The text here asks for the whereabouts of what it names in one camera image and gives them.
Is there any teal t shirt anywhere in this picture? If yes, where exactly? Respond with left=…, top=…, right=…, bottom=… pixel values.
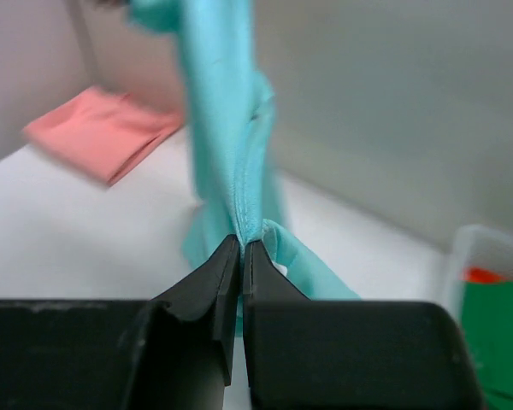
left=123, top=0, right=363, bottom=338

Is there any white plastic basket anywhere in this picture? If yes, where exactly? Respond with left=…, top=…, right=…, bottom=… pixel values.
left=439, top=225, right=513, bottom=321

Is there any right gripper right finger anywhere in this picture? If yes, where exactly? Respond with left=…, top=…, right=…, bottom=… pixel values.
left=243, top=242, right=483, bottom=409

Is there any folded pink t shirt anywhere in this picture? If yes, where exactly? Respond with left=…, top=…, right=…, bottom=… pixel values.
left=23, top=86, right=184, bottom=186

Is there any red orange t shirt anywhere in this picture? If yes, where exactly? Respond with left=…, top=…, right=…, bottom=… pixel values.
left=465, top=266, right=513, bottom=284

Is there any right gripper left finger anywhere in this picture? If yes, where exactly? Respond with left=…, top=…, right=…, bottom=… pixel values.
left=128, top=235, right=239, bottom=409

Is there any green t shirt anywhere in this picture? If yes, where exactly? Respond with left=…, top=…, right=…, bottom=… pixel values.
left=462, top=282, right=513, bottom=409

